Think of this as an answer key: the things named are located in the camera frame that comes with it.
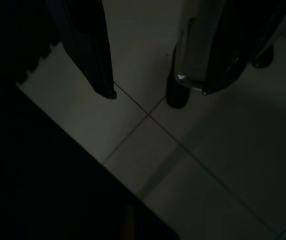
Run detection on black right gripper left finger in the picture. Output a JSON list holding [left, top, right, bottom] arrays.
[[46, 0, 118, 100]]

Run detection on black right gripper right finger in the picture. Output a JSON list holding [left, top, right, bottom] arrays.
[[202, 0, 286, 96]]

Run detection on black round furniture foot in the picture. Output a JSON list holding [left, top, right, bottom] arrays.
[[166, 46, 190, 110]]

